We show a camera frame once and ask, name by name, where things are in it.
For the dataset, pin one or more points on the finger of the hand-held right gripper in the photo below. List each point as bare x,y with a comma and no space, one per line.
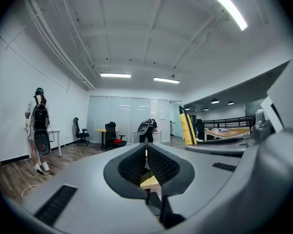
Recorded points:
217,150

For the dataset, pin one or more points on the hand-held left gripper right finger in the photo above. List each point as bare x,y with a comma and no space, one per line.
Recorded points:
205,179

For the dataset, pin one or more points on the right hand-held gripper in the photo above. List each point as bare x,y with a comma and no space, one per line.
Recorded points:
290,101

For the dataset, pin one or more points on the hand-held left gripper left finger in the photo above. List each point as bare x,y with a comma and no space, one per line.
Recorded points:
88,191

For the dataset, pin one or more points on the small yellow utility knife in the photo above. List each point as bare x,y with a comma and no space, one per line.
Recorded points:
185,128

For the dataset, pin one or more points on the purple cloth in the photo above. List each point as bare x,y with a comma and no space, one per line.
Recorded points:
223,130

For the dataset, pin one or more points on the long wooden table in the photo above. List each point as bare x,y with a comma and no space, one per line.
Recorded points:
232,132

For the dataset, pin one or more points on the black metal railing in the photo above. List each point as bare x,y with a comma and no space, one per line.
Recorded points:
224,123

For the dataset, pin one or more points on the black office chair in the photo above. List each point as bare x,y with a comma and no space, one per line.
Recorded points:
81,134
111,133
200,129

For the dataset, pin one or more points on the round yellow table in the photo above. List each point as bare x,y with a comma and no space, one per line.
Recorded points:
100,130

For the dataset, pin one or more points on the white table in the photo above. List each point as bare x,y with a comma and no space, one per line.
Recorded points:
56,131
157,131

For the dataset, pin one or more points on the white paper notice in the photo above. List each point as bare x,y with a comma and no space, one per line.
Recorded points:
162,115

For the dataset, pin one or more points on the frosted glass partition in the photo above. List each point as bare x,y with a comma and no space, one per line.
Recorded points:
119,116

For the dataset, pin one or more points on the ceiling strip light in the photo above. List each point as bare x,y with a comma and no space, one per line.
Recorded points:
166,80
228,6
115,75

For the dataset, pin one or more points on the white ceiling pipes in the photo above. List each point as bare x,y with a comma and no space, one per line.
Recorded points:
63,57

